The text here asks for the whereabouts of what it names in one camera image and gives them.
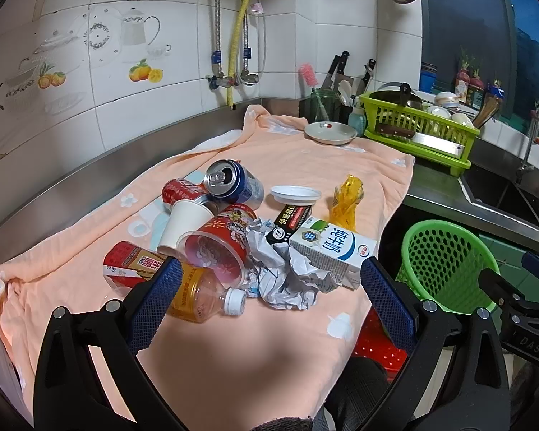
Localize green utensil holder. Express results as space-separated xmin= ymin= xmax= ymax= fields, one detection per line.
xmin=299 ymin=89 xmax=341 ymax=122

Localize white milk carton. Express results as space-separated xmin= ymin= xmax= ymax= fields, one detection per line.
xmin=289 ymin=217 xmax=378 ymax=290

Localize white ceramic saucer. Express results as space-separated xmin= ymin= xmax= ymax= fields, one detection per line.
xmin=304 ymin=122 xmax=357 ymax=146

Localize green mesh trash basket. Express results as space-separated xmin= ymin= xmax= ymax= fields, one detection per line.
xmin=396 ymin=220 xmax=499 ymax=314

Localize metal water valves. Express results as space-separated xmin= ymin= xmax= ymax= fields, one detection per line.
xmin=207 ymin=0 xmax=259 ymax=91

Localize red Coca-Cola can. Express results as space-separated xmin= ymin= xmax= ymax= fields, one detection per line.
xmin=161 ymin=178 xmax=213 ymax=211

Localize black pan in rack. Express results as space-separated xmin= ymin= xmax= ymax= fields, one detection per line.
xmin=370 ymin=82 xmax=423 ymax=110

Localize black glue box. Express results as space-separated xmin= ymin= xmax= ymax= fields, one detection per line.
xmin=266 ymin=204 xmax=312 ymax=244

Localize pink bottle brush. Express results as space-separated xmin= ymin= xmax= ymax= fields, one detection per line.
xmin=298 ymin=63 xmax=319 ymax=97

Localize clear plastic tea bottle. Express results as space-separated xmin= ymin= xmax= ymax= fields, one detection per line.
xmin=167 ymin=263 xmax=247 ymax=324

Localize steel sink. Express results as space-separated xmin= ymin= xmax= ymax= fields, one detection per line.
xmin=461 ymin=139 xmax=539 ymax=228

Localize crumpled silver paper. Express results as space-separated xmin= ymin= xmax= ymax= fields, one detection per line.
xmin=240 ymin=219 xmax=340 ymax=310

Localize red plastic stool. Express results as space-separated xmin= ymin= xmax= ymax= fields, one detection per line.
xmin=353 ymin=307 xmax=408 ymax=381

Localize red clear plastic cup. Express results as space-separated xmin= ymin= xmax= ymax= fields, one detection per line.
xmin=177 ymin=203 xmax=256 ymax=288

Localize yellow plastic wrapper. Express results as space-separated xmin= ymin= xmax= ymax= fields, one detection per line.
xmin=329 ymin=174 xmax=364 ymax=232

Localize teal soap bottle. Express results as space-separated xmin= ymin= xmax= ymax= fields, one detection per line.
xmin=347 ymin=96 xmax=367 ymax=137

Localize blue beverage can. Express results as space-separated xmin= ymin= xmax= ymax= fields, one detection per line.
xmin=203 ymin=159 xmax=264 ymax=210

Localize yellow gas hose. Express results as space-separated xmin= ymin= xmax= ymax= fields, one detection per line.
xmin=225 ymin=0 xmax=257 ymax=110

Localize white paper cup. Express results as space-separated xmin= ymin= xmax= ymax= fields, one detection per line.
xmin=156 ymin=199 xmax=214 ymax=258

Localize green dish rack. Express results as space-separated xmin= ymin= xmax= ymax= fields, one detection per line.
xmin=359 ymin=92 xmax=479 ymax=177

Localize red gold drink bottle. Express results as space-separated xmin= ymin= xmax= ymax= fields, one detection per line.
xmin=102 ymin=241 xmax=165 ymax=298

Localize white plastic lid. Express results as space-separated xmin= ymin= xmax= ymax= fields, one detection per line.
xmin=271 ymin=185 xmax=322 ymax=206

